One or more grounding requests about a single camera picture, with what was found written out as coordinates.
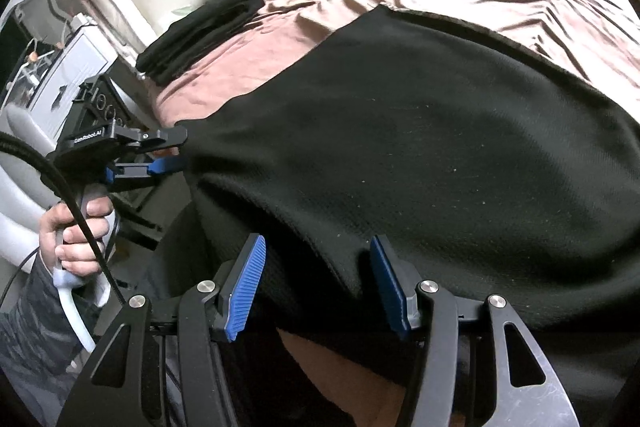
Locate black pants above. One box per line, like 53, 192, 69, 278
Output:
175, 4, 640, 388

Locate white dresser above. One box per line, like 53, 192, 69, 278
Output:
0, 0, 121, 118

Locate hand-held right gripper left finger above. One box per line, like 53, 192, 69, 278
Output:
56, 233, 267, 427

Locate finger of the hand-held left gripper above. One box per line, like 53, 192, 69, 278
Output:
104, 157, 185, 190
115, 126, 189, 154

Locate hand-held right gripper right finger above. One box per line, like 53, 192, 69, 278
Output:
370, 234, 576, 427

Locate white cable sleeve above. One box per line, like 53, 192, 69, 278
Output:
54, 269, 98, 353

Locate stack of folded black clothes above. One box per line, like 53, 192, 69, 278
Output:
135, 0, 263, 85

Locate person's left hand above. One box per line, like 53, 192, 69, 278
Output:
40, 197, 116, 278

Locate person's left forearm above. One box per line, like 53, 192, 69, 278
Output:
0, 252, 103, 388

